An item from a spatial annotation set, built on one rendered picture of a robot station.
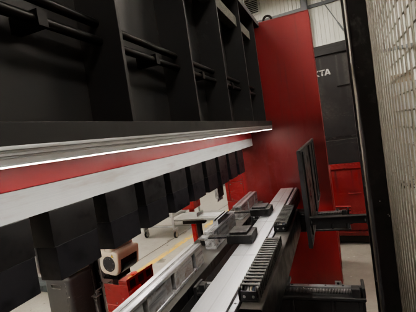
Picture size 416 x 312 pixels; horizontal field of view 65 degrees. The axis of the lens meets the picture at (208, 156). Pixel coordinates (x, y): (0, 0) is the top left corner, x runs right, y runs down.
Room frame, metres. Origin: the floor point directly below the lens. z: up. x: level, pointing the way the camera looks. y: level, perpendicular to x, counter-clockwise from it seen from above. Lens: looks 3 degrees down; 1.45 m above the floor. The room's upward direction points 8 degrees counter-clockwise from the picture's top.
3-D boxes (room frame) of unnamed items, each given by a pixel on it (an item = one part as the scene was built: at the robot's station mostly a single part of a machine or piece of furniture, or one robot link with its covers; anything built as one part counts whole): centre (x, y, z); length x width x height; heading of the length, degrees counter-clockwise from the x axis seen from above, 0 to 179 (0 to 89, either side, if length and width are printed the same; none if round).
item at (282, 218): (1.58, -0.33, 1.02); 0.37 x 0.06 x 0.04; 159
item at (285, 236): (1.30, -0.23, 0.94); 1.02 x 0.06 x 0.12; 159
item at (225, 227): (1.87, -0.02, 0.92); 0.39 x 0.06 x 0.10; 159
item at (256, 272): (1.06, -0.13, 1.02); 0.44 x 0.06 x 0.04; 159
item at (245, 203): (2.43, -0.23, 0.92); 0.50 x 0.06 x 0.10; 159
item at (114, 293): (1.66, 0.49, 0.75); 0.20 x 0.16 x 0.18; 151
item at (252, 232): (1.46, -0.03, 1.01); 0.26 x 0.12 x 0.05; 69
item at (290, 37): (2.77, -0.55, 1.15); 0.85 x 0.25 x 2.30; 69
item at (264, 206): (1.87, -0.19, 1.01); 0.26 x 0.12 x 0.05; 69
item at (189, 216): (1.97, 0.10, 1.00); 0.26 x 0.18 x 0.01; 69
